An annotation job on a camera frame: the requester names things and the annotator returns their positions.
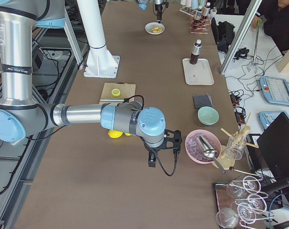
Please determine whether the aluminium frame post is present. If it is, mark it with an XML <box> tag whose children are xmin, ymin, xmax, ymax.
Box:
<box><xmin>220</xmin><ymin>0</ymin><xmax>262</xmax><ymax>76</ymax></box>

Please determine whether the light blue cup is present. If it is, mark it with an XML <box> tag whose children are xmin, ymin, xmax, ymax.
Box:
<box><xmin>191</xmin><ymin>0</ymin><xmax>199</xmax><ymax>10</ymax></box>

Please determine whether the blue teach pendant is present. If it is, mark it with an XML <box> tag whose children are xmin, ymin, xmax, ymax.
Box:
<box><xmin>259</xmin><ymin>76</ymin><xmax>289</xmax><ymax>106</ymax></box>
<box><xmin>258</xmin><ymin>111</ymin><xmax>289</xmax><ymax>130</ymax></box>

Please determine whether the half lemon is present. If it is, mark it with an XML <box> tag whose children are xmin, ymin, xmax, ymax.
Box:
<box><xmin>111</xmin><ymin>88</ymin><xmax>121</xmax><ymax>97</ymax></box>

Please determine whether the copper wire bottle rack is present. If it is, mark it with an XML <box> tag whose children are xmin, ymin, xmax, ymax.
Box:
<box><xmin>189</xmin><ymin>15</ymin><xmax>211</xmax><ymax>34</ymax></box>

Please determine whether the black monitor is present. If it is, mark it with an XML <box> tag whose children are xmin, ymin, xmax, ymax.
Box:
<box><xmin>257</xmin><ymin>112</ymin><xmax>289</xmax><ymax>203</ymax></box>

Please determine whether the dark tea bottle in rack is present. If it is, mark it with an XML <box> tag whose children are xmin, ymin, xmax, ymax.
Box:
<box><xmin>194</xmin><ymin>9</ymin><xmax>202</xmax><ymax>20</ymax></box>

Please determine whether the dark tea bottle on tray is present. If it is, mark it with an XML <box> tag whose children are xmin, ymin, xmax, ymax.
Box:
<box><xmin>189</xmin><ymin>39</ymin><xmax>202</xmax><ymax>64</ymax></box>

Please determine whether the glass mug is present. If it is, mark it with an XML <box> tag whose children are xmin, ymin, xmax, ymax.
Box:
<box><xmin>225</xmin><ymin>134</ymin><xmax>246</xmax><ymax>160</ymax></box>

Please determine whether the grey folded cloth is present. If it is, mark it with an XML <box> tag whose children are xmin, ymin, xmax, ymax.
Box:
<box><xmin>193</xmin><ymin>94</ymin><xmax>213</xmax><ymax>110</ymax></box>

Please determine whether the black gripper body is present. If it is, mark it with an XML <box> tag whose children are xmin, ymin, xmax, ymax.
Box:
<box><xmin>154</xmin><ymin>3</ymin><xmax>163</xmax><ymax>20</ymax></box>
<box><xmin>144</xmin><ymin>129</ymin><xmax>182</xmax><ymax>157</ymax></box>

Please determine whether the metal ice scoop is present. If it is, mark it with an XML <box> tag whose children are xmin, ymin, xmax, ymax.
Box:
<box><xmin>198</xmin><ymin>135</ymin><xmax>226</xmax><ymax>174</ymax></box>

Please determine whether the wooden cutting board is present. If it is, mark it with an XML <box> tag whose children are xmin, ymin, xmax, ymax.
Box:
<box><xmin>99</xmin><ymin>83</ymin><xmax>136</xmax><ymax>104</ymax></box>

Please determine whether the white plate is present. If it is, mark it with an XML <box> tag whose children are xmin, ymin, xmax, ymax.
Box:
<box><xmin>144</xmin><ymin>22</ymin><xmax>165</xmax><ymax>35</ymax></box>

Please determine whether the pink bowl with ice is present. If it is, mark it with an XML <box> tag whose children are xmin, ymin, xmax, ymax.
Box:
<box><xmin>185</xmin><ymin>129</ymin><xmax>221</xmax><ymax>164</ymax></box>

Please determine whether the braided donut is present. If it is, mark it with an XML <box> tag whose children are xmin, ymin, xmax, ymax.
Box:
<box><xmin>151</xmin><ymin>26</ymin><xmax>163</xmax><ymax>33</ymax></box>

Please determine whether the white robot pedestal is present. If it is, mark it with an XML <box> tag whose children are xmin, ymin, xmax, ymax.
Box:
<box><xmin>78</xmin><ymin>0</ymin><xmax>120</xmax><ymax>79</ymax></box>

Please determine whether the cream rabbit tray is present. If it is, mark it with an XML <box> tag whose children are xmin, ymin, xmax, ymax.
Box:
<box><xmin>182</xmin><ymin>58</ymin><xmax>214</xmax><ymax>85</ymax></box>

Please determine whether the green bowl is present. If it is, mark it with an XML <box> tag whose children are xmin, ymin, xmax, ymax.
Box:
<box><xmin>197</xmin><ymin>106</ymin><xmax>219</xmax><ymax>125</ymax></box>

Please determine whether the wooden mug tree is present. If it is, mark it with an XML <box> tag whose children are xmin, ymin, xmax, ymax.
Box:
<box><xmin>220</xmin><ymin>113</ymin><xmax>259</xmax><ymax>170</ymax></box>

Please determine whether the wine glass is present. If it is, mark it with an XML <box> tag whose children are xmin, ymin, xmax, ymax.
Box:
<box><xmin>226</xmin><ymin>176</ymin><xmax>261</xmax><ymax>199</ymax></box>
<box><xmin>232</xmin><ymin>194</ymin><xmax>267</xmax><ymax>224</ymax></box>
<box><xmin>216</xmin><ymin>208</ymin><xmax>240</xmax><ymax>229</ymax></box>

